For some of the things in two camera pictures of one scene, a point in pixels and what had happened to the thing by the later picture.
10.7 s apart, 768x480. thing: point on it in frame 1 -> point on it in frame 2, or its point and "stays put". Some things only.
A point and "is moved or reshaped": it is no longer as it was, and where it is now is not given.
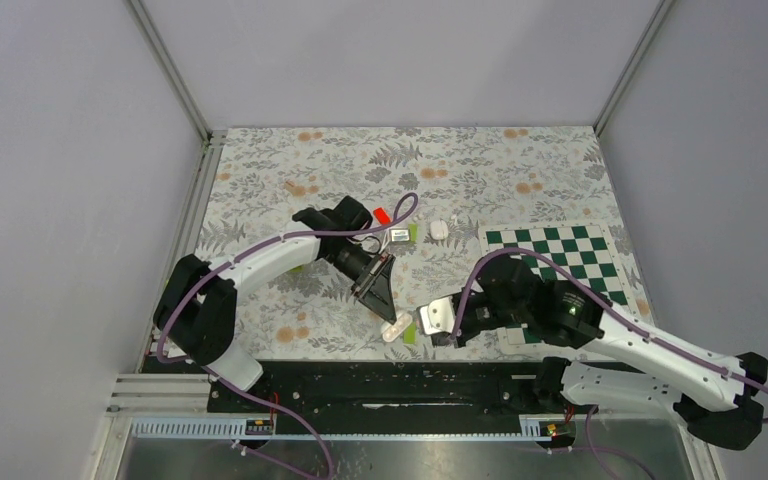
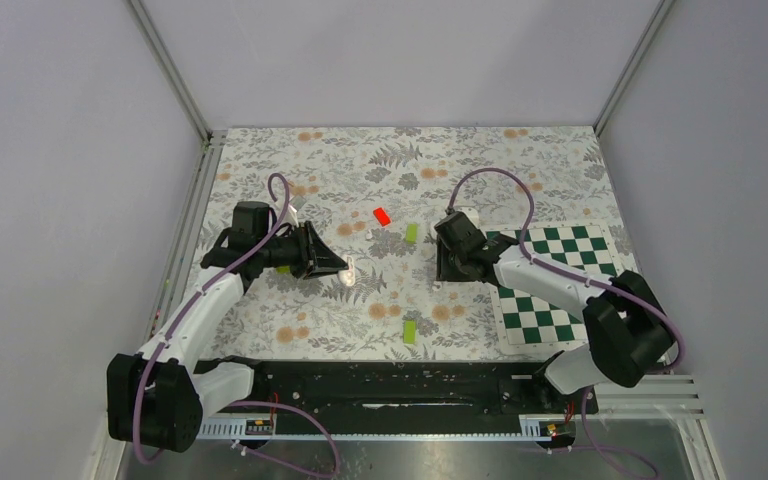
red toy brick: x=382 y=216 stays put
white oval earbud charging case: x=399 y=325 is moved or reshaped
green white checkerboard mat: x=585 y=250 stays put
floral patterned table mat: x=432 y=191 stays put
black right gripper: x=464 y=334 -> x=443 y=270
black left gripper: x=375 y=292 -> x=315 y=257
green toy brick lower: x=410 y=334 stays put
